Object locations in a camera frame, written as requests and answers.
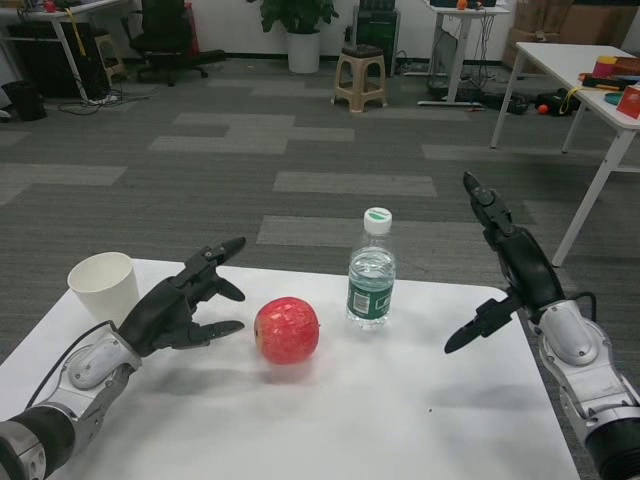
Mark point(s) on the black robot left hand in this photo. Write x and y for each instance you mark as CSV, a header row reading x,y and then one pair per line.
x,y
160,320

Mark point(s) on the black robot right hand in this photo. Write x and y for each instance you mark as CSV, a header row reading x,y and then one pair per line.
x,y
530,270

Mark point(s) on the red apple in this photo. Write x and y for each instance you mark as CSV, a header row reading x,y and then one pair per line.
x,y
287,330

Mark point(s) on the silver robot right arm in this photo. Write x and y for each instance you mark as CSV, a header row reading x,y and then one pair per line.
x,y
580,350

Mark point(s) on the white paper cup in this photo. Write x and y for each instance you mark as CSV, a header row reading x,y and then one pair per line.
x,y
107,287

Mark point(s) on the clear water bottle green label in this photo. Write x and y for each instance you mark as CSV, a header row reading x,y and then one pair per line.
x,y
370,295

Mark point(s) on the teal plate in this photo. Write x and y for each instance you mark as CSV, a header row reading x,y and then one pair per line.
x,y
612,98

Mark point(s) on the red white tissue box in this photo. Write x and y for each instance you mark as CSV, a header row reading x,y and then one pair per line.
x,y
630,102

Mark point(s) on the white table with white legs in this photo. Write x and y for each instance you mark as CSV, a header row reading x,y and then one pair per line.
x,y
555,62

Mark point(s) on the yellow pink cup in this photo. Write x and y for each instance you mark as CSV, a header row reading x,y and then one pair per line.
x,y
605,67

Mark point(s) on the white power strip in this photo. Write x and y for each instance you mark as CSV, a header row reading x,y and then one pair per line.
x,y
105,99

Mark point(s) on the white standing desk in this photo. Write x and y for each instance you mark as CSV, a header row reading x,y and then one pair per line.
x,y
450,45

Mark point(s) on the brown cardboard boxes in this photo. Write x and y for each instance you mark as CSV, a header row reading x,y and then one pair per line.
x,y
550,22

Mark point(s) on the beige plastic stool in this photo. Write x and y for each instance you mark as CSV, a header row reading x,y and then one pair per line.
x,y
360,80

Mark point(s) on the small beige stool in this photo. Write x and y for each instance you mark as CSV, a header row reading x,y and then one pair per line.
x,y
110,57

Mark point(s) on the black computer tower green light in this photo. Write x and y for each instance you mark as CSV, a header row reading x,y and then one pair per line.
x,y
377,35

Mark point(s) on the black under-desk cabinet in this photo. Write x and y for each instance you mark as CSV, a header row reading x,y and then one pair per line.
x,y
45,60

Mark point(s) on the black mesh office chair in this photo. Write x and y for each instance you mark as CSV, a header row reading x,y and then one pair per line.
x,y
165,35

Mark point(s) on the red flat folder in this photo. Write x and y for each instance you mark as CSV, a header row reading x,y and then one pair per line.
x,y
190,27

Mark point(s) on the white plant pot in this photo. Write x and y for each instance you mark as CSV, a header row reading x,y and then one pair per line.
x,y
303,52

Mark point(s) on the white office desk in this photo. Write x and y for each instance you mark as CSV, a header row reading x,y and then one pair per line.
x,y
62,30

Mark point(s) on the small red toy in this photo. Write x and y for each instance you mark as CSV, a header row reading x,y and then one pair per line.
x,y
49,6

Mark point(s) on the green leafy plant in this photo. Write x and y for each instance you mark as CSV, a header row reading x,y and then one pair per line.
x,y
300,12

